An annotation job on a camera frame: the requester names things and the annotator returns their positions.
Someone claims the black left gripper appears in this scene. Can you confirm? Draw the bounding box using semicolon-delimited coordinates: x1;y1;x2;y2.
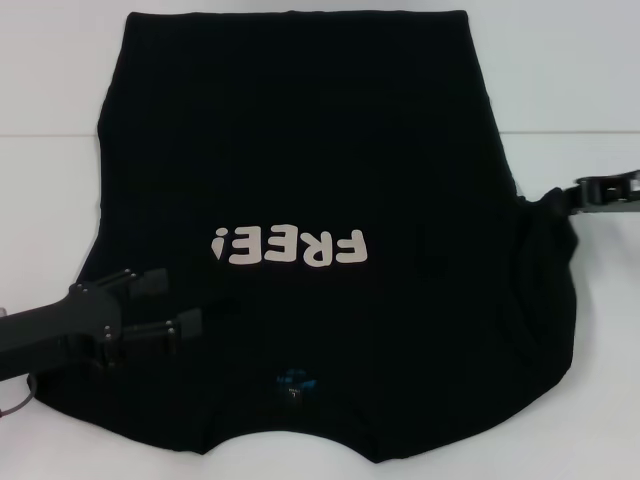
0;267;204;380

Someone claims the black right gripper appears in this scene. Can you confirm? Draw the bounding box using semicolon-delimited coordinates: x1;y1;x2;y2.
560;169;640;220

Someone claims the black shirt with FREE! print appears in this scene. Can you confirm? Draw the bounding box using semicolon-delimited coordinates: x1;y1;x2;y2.
32;8;581;452

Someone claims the left gripper cable with plug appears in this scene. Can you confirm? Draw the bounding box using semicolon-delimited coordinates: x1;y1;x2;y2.
0;374;39;417

